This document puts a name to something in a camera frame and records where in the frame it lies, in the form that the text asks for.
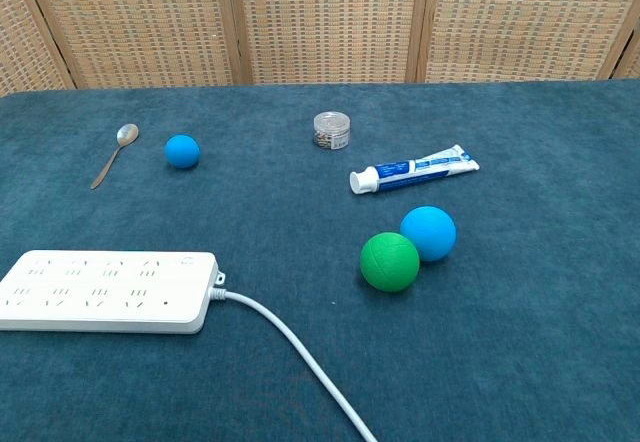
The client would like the large blue ball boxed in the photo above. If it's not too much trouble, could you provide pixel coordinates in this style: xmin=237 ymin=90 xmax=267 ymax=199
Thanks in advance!
xmin=399 ymin=205 xmax=458 ymax=263

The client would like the white power strip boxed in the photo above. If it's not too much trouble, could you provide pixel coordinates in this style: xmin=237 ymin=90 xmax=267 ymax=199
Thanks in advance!
xmin=0 ymin=249 xmax=227 ymax=335

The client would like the green ball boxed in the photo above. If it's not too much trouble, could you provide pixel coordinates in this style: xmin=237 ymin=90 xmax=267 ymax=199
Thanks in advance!
xmin=359 ymin=231 xmax=421 ymax=294

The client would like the woven folding screen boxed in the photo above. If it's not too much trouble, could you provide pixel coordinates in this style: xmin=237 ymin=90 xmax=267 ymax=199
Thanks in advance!
xmin=0 ymin=0 xmax=640 ymax=98

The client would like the metal spoon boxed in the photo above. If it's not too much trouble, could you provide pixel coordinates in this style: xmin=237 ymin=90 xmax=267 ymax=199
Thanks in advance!
xmin=89 ymin=123 xmax=140 ymax=191

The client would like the small blue ball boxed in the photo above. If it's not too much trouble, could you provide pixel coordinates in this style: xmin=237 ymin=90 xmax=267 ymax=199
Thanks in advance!
xmin=164 ymin=134 xmax=201 ymax=170

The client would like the clear plastic jar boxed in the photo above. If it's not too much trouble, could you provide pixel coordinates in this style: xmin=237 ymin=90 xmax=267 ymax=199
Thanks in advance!
xmin=313 ymin=111 xmax=352 ymax=151

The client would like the white blue toothpaste tube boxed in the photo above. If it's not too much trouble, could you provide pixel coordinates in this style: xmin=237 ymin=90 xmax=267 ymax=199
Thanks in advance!
xmin=349 ymin=143 xmax=481 ymax=196

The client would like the teal table cloth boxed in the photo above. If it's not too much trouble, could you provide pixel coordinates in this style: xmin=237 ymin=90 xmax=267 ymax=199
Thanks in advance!
xmin=0 ymin=77 xmax=640 ymax=442

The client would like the white power cable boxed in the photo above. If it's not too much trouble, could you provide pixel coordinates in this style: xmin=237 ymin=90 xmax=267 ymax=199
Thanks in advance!
xmin=207 ymin=287 xmax=379 ymax=442

